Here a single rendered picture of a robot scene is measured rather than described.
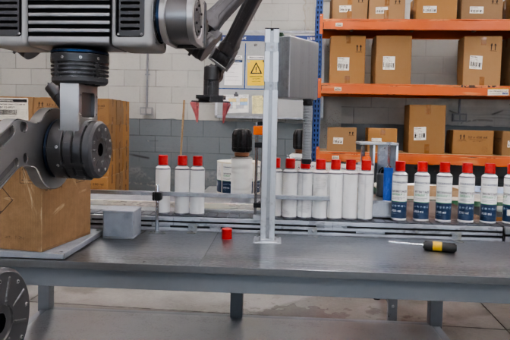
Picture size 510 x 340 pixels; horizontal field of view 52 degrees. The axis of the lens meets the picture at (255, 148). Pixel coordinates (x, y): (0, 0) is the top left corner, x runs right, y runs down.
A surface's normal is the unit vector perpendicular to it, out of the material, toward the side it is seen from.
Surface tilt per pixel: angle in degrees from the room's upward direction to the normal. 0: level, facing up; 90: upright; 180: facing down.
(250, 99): 90
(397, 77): 90
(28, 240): 90
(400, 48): 89
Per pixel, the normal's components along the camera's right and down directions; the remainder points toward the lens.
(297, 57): 0.79, 0.05
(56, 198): 0.97, 0.04
